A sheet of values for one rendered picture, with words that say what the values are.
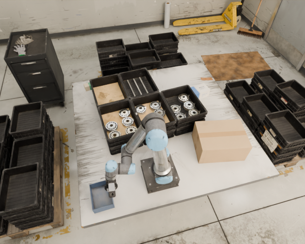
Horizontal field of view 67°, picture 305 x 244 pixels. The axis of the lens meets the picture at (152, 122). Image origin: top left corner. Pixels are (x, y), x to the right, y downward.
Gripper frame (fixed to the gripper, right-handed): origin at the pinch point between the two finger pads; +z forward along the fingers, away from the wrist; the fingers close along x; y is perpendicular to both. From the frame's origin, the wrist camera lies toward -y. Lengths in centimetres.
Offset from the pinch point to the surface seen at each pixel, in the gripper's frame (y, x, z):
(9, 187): 37, 83, 39
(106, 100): 91, -6, -7
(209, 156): 10, -80, -15
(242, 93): 123, -193, 24
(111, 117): 67, -8, -8
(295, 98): 81, -229, -4
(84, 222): -15.4, 19.9, 9.5
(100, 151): 42.3, 4.0, 7.2
